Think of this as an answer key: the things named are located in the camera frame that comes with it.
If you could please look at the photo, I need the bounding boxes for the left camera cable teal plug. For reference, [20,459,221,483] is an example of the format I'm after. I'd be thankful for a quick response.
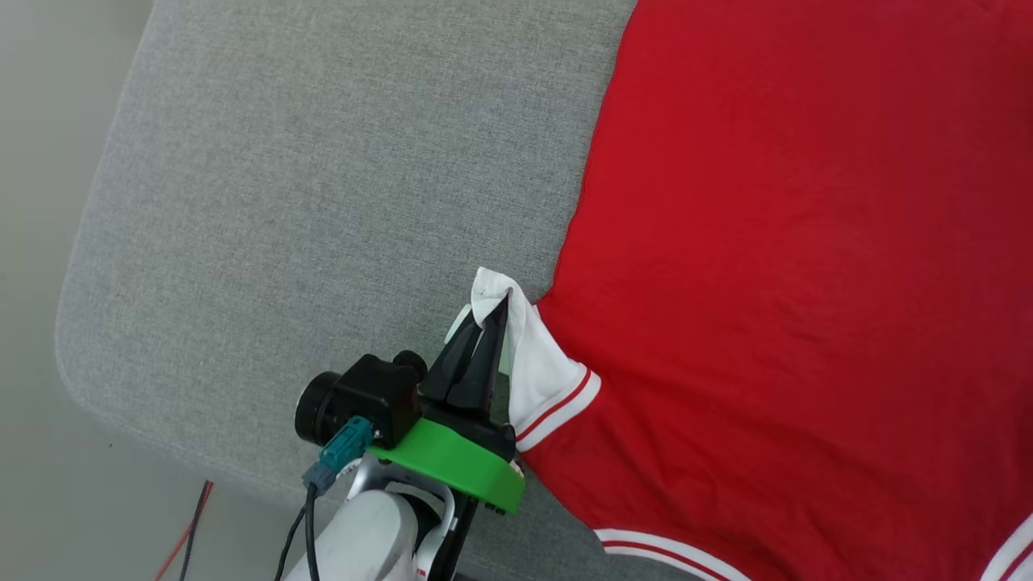
[274,416,376,581]

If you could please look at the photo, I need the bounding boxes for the red and black wire pair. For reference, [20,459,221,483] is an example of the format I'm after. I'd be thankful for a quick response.
[157,480,215,581]

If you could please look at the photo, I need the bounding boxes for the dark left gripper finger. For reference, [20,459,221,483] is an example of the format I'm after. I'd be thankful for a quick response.
[458,290,512,422]
[420,321,489,407]

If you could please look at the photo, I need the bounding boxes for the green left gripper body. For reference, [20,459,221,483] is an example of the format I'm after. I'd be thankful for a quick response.
[294,370,526,516]

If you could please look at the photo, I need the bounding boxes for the red and white jersey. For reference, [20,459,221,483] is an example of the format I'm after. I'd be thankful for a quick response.
[446,0,1033,581]

